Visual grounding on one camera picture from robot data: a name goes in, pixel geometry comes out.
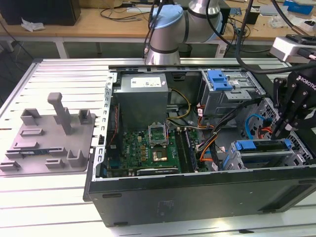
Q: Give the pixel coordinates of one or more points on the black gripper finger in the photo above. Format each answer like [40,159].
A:
[279,98]
[298,101]

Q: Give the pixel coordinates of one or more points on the hard disk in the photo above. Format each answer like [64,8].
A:
[247,145]

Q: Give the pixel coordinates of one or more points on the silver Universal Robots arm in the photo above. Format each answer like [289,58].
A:
[165,34]

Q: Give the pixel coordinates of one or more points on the metal disk bay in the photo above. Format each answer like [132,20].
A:
[266,152]

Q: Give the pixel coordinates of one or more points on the blue plastic drive latch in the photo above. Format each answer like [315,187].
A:
[218,80]

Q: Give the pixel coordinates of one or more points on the metal optical drive cage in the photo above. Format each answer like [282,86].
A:
[214,103]

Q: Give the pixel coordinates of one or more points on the small black box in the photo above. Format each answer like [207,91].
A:
[254,17]

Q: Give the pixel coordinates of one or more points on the blue cardboard box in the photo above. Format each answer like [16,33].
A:
[296,6]

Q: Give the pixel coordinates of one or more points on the black RAM slot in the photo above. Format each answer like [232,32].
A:
[182,151]

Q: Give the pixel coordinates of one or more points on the black open PC case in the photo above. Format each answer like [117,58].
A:
[197,197]

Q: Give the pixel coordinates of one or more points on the CPU socket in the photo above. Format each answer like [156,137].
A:
[160,156]

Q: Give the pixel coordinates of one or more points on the grey power supply unit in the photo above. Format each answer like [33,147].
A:
[140,103]

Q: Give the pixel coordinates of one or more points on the black graphics card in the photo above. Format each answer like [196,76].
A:
[158,170]

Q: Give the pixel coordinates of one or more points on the green motherboard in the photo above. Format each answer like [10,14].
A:
[134,148]

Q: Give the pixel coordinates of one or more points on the wooden desk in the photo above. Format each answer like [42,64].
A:
[81,24]

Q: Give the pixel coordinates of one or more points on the grey plastic parts rack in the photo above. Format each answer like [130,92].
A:
[49,138]

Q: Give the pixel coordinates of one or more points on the RAM stick on rack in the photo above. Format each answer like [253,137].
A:
[32,152]

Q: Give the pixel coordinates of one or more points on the large black computer box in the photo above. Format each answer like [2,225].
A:
[37,12]

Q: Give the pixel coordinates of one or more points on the crumpled white plastic bag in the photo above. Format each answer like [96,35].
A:
[32,24]

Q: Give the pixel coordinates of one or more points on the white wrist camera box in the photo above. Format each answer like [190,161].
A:
[284,49]

